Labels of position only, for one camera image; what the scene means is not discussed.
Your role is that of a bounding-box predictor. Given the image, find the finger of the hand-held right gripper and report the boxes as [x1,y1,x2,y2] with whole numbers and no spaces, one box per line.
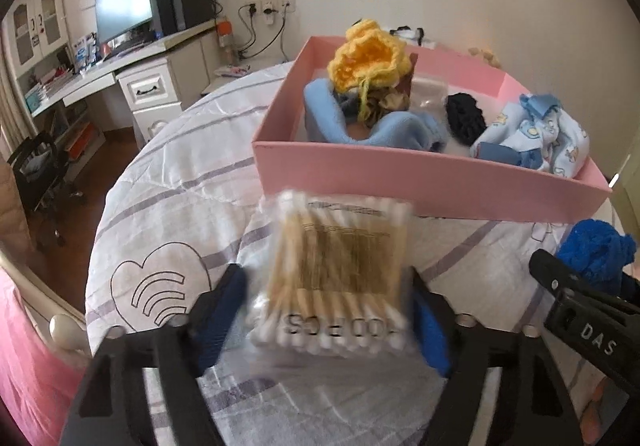
[529,250,590,295]

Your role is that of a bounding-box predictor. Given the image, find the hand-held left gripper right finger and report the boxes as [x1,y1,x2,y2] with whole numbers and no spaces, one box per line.
[407,266,586,446]

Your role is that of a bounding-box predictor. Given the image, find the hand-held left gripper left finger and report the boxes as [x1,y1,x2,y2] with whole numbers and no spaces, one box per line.
[60,263,251,446]

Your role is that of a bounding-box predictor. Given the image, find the blue knitted item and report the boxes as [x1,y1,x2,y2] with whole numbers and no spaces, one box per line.
[555,218,638,299]

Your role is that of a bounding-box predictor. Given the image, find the cotton swab packet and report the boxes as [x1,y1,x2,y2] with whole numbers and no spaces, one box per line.
[240,188,417,379]

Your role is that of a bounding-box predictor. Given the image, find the printed baby cloth blue bow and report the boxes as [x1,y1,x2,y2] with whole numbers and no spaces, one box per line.
[469,93,592,177]

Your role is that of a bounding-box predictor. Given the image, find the pink cardboard box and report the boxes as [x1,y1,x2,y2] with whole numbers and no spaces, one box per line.
[251,36,613,223]

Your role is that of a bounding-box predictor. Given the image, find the black crochet item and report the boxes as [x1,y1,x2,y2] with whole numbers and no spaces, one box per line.
[444,93,488,147]

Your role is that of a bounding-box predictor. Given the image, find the tan scrunchie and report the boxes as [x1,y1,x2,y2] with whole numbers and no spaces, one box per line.
[362,88,412,127]

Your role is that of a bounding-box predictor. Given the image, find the yellow crocheted toy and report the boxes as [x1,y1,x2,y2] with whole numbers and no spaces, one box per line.
[327,18,413,127]

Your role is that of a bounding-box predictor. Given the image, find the white striped quilt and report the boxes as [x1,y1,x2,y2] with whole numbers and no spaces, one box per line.
[85,60,640,446]

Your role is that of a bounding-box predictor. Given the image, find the white bed footboard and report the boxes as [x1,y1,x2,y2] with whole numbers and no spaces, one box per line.
[0,248,96,359]

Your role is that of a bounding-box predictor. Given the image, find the beige plush toy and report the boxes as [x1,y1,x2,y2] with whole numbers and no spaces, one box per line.
[467,47,501,67]

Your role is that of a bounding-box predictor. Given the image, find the black office chair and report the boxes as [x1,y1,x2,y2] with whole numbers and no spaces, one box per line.
[7,133,86,247]

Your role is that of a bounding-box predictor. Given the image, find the orange white box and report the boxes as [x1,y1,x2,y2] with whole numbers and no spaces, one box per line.
[65,123,98,159]

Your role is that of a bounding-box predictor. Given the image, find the white desk drawer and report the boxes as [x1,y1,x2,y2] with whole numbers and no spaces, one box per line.
[125,70,176,109]

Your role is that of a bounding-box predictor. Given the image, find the white low cabinet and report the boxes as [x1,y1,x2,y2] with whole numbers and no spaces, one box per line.
[202,58,296,96]

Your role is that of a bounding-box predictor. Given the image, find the white desk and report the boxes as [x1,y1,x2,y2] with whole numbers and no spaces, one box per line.
[30,20,226,147]

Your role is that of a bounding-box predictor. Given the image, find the orange label bottle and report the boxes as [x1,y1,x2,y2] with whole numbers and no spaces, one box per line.
[216,18,236,64]

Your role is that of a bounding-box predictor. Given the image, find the black keyboard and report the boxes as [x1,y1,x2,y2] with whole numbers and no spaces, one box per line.
[102,38,153,59]

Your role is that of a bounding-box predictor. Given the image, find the stack of books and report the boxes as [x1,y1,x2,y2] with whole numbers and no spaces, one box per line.
[22,68,71,114]

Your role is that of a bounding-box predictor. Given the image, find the blue white box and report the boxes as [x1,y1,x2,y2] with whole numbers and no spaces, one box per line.
[72,38,98,71]

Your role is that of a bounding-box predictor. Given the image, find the black computer monitor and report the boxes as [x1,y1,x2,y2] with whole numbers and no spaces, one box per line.
[95,0,156,44]

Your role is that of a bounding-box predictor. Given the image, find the white glass door cabinet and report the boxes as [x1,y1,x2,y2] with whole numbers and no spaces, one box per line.
[7,0,68,76]

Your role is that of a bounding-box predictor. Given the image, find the black power cable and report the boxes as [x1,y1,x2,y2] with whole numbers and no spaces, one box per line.
[240,3,291,60]
[235,4,258,59]

